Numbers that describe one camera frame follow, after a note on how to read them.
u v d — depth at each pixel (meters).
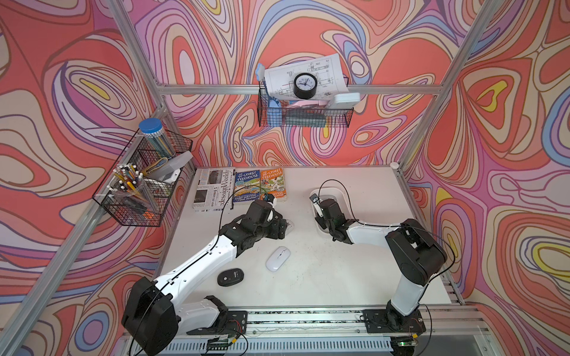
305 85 0.78
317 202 0.82
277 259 0.86
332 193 1.03
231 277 0.82
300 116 0.80
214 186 1.08
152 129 0.69
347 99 0.71
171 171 0.72
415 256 0.48
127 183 0.57
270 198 0.72
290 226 0.96
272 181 1.11
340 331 0.73
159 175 0.75
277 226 0.71
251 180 1.11
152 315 0.39
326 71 0.82
